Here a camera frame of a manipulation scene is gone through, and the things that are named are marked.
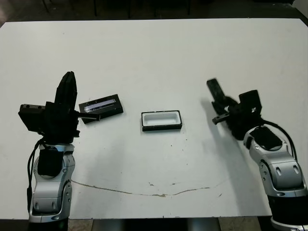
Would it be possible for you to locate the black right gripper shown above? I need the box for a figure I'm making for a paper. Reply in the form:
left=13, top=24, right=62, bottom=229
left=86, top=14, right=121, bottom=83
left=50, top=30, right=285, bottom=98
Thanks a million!
left=211, top=96, right=263, bottom=141

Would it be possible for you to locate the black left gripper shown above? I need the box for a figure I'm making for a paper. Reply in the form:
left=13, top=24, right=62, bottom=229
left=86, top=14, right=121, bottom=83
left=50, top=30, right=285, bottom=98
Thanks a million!
left=39, top=71, right=101, bottom=144

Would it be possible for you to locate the black box lid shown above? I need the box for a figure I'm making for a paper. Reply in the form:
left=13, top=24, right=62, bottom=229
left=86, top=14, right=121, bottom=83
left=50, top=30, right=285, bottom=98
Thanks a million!
left=78, top=93, right=125, bottom=125

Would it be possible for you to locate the black box base white inlay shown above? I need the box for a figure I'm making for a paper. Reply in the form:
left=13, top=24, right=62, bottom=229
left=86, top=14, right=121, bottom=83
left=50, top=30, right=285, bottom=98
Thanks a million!
left=141, top=110, right=183, bottom=132

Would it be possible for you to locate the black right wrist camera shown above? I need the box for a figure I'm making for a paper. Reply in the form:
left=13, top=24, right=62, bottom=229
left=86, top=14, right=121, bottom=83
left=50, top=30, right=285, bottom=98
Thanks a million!
left=239, top=90, right=262, bottom=114

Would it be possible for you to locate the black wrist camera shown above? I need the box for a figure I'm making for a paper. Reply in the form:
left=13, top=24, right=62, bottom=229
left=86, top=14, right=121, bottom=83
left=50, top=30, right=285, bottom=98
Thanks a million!
left=18, top=103, right=46, bottom=132
left=239, top=90, right=262, bottom=114

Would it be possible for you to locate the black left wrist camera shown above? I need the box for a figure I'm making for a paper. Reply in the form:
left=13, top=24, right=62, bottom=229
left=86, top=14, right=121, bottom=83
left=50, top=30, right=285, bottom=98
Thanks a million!
left=18, top=103, right=46, bottom=132

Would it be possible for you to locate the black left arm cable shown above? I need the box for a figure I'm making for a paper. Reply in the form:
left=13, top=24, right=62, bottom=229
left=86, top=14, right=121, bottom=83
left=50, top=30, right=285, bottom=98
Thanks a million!
left=26, top=141, right=41, bottom=214

